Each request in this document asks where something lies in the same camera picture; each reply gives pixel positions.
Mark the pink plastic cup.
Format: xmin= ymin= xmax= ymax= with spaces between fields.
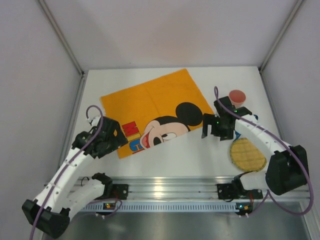
xmin=228 ymin=89 xmax=247 ymax=108

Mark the orange Mickey Mouse placemat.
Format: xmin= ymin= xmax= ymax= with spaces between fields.
xmin=100 ymin=68 xmax=213 ymax=159

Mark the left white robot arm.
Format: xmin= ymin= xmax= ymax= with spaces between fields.
xmin=22 ymin=115 xmax=128 ymax=239

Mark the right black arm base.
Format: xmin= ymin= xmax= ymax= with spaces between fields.
xmin=216 ymin=182 xmax=263 ymax=202

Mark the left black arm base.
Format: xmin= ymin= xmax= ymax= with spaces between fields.
xmin=80 ymin=176 xmax=129 ymax=200

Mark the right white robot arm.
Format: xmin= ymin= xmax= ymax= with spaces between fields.
xmin=202 ymin=97 xmax=310 ymax=196

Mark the yellow round plate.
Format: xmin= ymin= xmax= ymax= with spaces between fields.
xmin=229 ymin=138 xmax=267 ymax=172

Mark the perforated grey cable duct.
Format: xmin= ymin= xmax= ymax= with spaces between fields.
xmin=81 ymin=201 xmax=251 ymax=213

